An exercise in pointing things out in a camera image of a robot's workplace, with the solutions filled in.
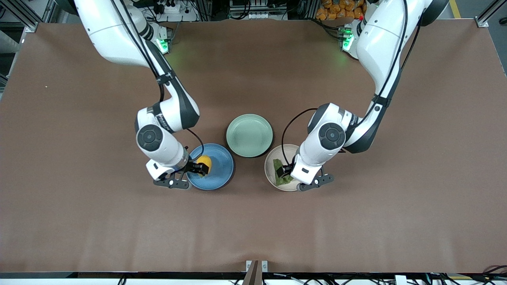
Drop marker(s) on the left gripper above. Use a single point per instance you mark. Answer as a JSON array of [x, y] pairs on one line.
[[286, 171]]

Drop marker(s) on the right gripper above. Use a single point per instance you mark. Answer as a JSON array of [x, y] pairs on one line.
[[195, 167]]

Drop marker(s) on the green lettuce leaf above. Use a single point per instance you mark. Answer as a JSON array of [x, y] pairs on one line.
[[283, 181]]

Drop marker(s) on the yellow lemon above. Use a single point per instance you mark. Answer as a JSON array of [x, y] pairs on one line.
[[205, 160]]

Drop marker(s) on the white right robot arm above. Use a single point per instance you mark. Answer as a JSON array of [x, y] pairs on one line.
[[115, 39]]

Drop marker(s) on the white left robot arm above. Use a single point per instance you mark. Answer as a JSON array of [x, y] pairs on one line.
[[380, 43]]

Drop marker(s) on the blue round plate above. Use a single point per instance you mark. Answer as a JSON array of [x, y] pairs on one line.
[[220, 174]]

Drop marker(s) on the beige round plate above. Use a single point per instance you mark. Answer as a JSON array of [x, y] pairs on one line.
[[277, 152]]

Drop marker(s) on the mint green round plate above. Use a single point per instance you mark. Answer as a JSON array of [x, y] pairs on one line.
[[249, 135]]

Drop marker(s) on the brown table mat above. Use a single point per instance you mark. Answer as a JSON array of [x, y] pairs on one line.
[[253, 229]]

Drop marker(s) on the white power strip with plugs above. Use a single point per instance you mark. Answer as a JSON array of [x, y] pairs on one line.
[[174, 10]]

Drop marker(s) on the white socket strip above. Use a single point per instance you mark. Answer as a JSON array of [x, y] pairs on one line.
[[257, 8]]

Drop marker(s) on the pile of orange packets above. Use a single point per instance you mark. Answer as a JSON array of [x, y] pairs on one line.
[[336, 10]]

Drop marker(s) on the metal bracket on table edge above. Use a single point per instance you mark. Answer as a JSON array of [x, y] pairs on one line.
[[256, 271]]

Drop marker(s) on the aluminium frame profile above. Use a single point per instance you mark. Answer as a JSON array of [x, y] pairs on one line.
[[481, 21], [31, 27]]

